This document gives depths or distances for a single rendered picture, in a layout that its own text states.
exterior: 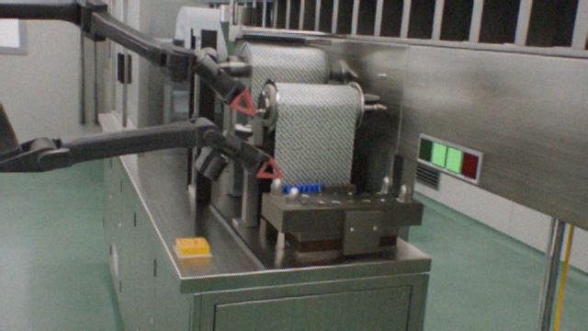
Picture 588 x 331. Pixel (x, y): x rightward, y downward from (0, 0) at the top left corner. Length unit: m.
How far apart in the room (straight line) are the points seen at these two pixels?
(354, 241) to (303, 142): 0.31
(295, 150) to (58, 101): 5.62
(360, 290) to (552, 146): 0.62
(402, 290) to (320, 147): 0.44
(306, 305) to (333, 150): 0.45
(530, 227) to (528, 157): 3.51
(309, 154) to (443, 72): 0.43
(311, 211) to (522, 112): 0.55
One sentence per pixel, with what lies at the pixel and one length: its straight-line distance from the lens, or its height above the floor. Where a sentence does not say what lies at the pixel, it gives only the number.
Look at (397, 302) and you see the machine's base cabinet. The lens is 1.68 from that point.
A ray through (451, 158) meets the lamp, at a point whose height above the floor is 1.19.
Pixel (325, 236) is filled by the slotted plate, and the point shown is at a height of 0.95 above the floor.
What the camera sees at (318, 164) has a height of 1.10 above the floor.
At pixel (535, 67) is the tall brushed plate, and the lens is 1.32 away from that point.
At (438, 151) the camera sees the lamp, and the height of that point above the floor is 1.19.
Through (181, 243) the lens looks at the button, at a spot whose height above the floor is 0.92.
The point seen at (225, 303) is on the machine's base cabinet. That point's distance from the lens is 1.48.
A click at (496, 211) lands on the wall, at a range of 5.08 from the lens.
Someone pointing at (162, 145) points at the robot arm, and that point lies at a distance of 1.55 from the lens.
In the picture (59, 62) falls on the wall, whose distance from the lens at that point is 7.12.
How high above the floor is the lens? 1.45
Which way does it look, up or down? 13 degrees down
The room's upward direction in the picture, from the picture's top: 4 degrees clockwise
